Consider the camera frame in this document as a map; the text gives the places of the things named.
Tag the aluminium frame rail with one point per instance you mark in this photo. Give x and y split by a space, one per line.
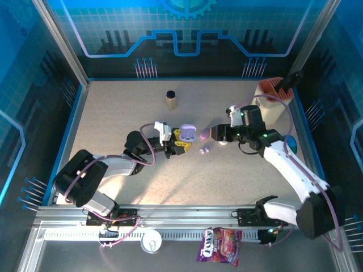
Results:
184 211

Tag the purple earbud charging case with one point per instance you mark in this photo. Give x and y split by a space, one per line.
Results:
188 137

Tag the black controller box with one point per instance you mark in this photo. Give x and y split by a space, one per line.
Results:
265 238

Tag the blueberry yogurt cup blue lid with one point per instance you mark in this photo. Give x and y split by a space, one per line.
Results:
292 144

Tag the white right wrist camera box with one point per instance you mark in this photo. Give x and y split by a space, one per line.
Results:
234 114

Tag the cream knife block holder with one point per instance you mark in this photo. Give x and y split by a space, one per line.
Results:
276 109

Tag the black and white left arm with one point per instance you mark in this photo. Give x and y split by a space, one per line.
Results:
79 178

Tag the tan bottle with black cap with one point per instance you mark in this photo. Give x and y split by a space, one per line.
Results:
171 102

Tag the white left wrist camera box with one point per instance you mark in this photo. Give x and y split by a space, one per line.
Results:
163 131

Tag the purple candy bag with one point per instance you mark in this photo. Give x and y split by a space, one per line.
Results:
219 246

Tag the light pink earbud charging case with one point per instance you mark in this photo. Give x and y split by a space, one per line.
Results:
204 133

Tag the aluminium frame post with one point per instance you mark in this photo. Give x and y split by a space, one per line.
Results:
61 42
315 34

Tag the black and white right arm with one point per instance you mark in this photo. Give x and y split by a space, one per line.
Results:
289 170

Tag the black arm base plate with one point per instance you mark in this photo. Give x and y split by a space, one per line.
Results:
246 216
127 216

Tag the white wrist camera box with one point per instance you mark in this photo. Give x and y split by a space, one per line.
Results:
234 114
163 131

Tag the white round can lid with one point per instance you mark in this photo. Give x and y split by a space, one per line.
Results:
151 241

